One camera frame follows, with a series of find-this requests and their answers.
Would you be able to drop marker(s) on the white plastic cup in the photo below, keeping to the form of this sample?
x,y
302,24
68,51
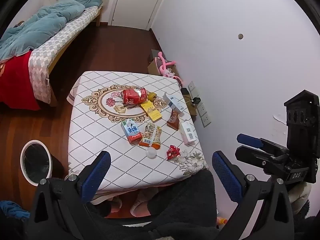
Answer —
x,y
151,153

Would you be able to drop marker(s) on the blue cloth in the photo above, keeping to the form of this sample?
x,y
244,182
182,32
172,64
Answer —
x,y
12,208

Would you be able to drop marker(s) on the red crumpled wrapper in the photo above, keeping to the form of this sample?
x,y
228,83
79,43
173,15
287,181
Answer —
x,y
173,152

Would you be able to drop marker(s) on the white and blue milk carton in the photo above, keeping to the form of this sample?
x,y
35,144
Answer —
x,y
131,130

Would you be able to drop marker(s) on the blue quilt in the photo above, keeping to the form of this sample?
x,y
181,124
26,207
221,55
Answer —
x,y
37,27

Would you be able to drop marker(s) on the grey checkered bed sheet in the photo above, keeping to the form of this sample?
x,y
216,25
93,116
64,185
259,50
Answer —
x,y
50,47

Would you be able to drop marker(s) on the white box with barcode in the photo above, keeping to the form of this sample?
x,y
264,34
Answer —
x,y
187,132

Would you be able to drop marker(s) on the round wall hole cover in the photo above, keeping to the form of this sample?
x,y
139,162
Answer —
x,y
240,36

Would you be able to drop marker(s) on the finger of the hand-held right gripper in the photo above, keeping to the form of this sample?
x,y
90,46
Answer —
x,y
250,155
247,138

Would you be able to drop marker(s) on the black plug-in charger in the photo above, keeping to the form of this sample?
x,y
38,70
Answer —
x,y
196,100

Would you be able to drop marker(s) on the white wall socket plate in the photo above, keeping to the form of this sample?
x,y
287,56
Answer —
x,y
202,109
192,86
206,120

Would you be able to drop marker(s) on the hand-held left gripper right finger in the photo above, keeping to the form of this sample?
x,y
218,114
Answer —
x,y
227,177

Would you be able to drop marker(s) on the orange snack packet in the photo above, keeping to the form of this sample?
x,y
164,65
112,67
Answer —
x,y
147,133
157,137

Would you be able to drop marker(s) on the white-rimmed black waste bin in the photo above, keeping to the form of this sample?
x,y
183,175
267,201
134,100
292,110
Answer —
x,y
55,165

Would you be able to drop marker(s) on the person's dark fleece clothing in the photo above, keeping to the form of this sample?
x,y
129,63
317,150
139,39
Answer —
x,y
180,205

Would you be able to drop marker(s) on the white and blue carton box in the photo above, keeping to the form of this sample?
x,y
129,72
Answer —
x,y
175,102

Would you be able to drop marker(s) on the red blanket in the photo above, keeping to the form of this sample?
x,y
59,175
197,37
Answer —
x,y
15,80

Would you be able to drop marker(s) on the person's right forearm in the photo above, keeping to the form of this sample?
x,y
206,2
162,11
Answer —
x,y
298,195

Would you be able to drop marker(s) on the white door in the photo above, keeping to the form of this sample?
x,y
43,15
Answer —
x,y
140,2

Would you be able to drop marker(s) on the pink plush toy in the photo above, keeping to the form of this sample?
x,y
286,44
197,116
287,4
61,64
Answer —
x,y
163,65

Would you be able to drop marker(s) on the pink toy on box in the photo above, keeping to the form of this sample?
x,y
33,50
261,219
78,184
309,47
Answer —
x,y
153,66

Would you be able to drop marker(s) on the yellow flat box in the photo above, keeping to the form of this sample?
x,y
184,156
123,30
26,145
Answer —
x,y
152,112

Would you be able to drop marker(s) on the wooden bed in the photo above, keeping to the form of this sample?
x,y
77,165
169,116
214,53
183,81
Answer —
x,y
98,17

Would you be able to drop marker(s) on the pink slipper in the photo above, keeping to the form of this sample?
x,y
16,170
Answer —
x,y
116,205
140,205

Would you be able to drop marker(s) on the orange plastic object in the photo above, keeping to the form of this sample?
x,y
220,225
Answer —
x,y
222,220

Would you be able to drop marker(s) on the table with patterned cloth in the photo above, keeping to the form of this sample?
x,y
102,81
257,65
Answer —
x,y
100,130

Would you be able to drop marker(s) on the brown snack wrapper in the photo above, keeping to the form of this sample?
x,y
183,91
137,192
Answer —
x,y
173,122

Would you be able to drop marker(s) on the red drink can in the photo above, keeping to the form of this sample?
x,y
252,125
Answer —
x,y
133,96

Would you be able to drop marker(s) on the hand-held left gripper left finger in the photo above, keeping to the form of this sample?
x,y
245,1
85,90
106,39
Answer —
x,y
96,177

